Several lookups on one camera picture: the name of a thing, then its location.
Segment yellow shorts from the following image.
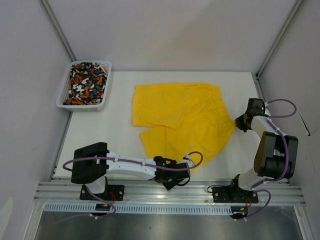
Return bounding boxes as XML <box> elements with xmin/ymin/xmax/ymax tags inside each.
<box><xmin>132</xmin><ymin>82</ymin><xmax>236</xmax><ymax>164</ymax></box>

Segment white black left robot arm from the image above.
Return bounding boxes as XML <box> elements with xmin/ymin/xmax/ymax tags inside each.
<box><xmin>71</xmin><ymin>142</ymin><xmax>195</xmax><ymax>200</ymax></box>

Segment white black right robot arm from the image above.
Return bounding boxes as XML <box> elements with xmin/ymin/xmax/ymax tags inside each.
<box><xmin>228</xmin><ymin>98</ymin><xmax>299</xmax><ymax>202</ymax></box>

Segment camouflage patterned shorts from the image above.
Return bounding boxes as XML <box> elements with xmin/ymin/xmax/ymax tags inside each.
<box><xmin>62</xmin><ymin>62</ymin><xmax>108</xmax><ymax>106</ymax></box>

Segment white plastic basket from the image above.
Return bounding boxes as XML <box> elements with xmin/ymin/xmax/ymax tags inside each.
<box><xmin>56</xmin><ymin>60</ymin><xmax>112</xmax><ymax>112</ymax></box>

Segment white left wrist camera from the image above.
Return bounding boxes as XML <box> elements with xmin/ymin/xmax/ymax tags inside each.
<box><xmin>181</xmin><ymin>154</ymin><xmax>195</xmax><ymax>167</ymax></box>

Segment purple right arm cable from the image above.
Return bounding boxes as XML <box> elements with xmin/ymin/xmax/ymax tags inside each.
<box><xmin>233</xmin><ymin>99</ymin><xmax>298</xmax><ymax>222</ymax></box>

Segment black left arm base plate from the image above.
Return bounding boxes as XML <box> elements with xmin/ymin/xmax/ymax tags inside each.
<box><xmin>79</xmin><ymin>184</ymin><xmax>125</xmax><ymax>202</ymax></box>

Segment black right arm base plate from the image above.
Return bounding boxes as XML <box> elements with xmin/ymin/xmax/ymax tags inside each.
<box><xmin>210</xmin><ymin>185</ymin><xmax>259</xmax><ymax>204</ymax></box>

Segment white slotted cable duct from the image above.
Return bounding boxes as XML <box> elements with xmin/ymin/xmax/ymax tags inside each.
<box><xmin>44</xmin><ymin>202</ymin><xmax>233</xmax><ymax>216</ymax></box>

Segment aluminium corner post right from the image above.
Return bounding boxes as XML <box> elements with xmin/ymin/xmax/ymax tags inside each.
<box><xmin>255</xmin><ymin>0</ymin><xmax>307</xmax><ymax>81</ymax></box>

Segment aluminium corner post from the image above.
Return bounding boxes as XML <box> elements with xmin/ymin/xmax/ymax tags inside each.
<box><xmin>38</xmin><ymin>0</ymin><xmax>76</xmax><ymax>62</ymax></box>
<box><xmin>255</xmin><ymin>0</ymin><xmax>307</xmax><ymax>81</ymax></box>

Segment aluminium corner post left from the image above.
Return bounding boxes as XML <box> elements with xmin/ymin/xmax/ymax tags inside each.
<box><xmin>38</xmin><ymin>0</ymin><xmax>76</xmax><ymax>62</ymax></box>

